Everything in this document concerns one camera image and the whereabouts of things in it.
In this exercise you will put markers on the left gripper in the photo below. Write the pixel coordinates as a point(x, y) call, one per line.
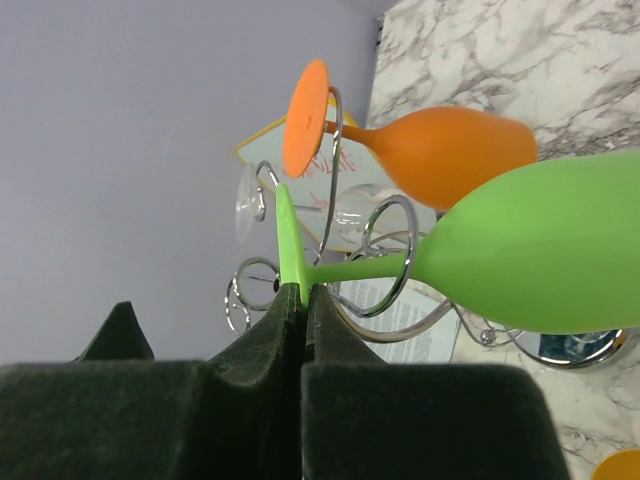
point(120, 337)

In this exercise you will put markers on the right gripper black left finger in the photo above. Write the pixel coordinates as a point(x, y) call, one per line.
point(236, 416)

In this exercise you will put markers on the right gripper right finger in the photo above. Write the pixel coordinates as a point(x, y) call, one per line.
point(362, 418)

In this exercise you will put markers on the green wine glass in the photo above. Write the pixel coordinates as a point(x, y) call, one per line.
point(551, 247)

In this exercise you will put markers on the orange wine glass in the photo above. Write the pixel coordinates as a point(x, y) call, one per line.
point(435, 155)
point(622, 465)

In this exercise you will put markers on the chrome wine glass rack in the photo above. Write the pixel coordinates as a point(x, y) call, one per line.
point(541, 247)

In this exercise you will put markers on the orange wine glass front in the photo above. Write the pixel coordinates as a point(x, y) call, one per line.
point(622, 465)

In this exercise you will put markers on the yellow framed whiteboard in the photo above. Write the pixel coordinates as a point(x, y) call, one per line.
point(302, 157)

